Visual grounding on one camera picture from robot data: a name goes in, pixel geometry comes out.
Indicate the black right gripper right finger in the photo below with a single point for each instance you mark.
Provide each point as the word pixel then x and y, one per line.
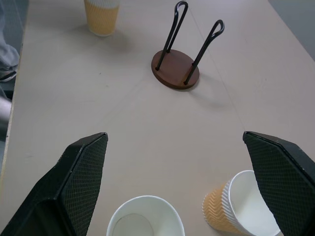
pixel 280 182

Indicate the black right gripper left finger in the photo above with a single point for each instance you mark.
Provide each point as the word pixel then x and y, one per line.
pixel 73 186

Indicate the orange white ribbed paper cup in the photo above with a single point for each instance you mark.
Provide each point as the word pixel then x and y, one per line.
pixel 236 209
pixel 145 218
pixel 102 17

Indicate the person in grey trousers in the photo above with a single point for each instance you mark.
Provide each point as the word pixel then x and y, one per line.
pixel 7 59

